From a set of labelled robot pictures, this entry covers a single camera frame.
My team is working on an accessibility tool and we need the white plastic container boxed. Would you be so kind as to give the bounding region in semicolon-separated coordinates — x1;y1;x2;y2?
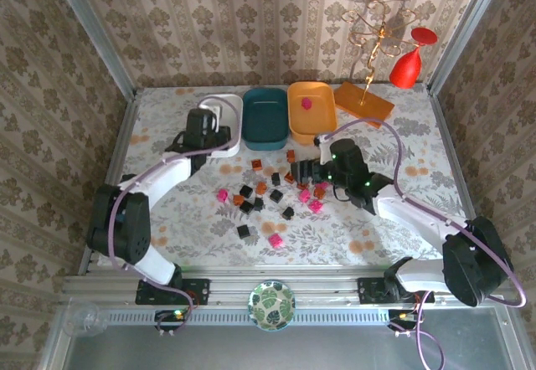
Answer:
196;92;245;160

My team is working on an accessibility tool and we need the teal plastic container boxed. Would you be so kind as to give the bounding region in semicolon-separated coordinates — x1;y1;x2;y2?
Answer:
241;88;291;152

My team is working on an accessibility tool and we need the orange plastic container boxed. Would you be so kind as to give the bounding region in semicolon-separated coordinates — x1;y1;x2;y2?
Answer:
286;80;339;146

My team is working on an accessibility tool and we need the orange wooden stand base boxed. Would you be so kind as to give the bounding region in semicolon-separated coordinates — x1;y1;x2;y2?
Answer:
332;80;395;131

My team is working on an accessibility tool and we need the floral table mat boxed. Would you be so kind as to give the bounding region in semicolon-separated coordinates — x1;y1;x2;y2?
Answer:
102;86;482;267

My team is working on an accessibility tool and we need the red wine glass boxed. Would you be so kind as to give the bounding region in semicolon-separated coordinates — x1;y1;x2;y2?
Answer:
388;26;440;90

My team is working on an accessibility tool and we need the leaf pattern bowl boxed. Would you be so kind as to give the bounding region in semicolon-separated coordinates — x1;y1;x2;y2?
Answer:
247;280;296;332

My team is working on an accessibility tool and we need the right small controller board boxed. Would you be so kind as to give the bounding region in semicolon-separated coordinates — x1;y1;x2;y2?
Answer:
387;309;422;331

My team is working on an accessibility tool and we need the small controller board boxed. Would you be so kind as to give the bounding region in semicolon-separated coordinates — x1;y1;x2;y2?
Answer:
154;309;189;331
387;309;422;331

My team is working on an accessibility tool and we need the left small controller board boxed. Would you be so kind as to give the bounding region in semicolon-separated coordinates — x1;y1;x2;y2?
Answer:
154;309;189;331

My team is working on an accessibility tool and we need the clear glass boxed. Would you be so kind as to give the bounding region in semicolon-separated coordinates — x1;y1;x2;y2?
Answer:
62;296;109;338

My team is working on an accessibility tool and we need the aluminium side rail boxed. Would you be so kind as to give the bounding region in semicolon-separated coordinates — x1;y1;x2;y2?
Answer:
77;91;142;275
426;85;477;224

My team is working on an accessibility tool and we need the gold wire glass rack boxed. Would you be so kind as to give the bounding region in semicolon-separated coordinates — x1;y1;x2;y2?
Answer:
341;0;420;107

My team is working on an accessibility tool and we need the aluminium cross rail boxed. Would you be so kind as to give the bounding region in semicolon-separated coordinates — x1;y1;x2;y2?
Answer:
62;267;514;306

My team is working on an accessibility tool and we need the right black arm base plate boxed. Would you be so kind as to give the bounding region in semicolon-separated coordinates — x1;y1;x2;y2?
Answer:
357;276;436;306

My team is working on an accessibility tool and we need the aluminium frame post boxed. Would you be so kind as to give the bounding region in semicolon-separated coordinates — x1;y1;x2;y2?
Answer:
46;0;138;99
426;0;510;95

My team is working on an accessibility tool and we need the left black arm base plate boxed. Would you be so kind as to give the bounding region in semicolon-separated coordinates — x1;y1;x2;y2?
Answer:
134;277;211;306

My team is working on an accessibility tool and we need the slotted grey cable duct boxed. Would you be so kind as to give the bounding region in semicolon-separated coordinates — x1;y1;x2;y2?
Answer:
100;307;390;327

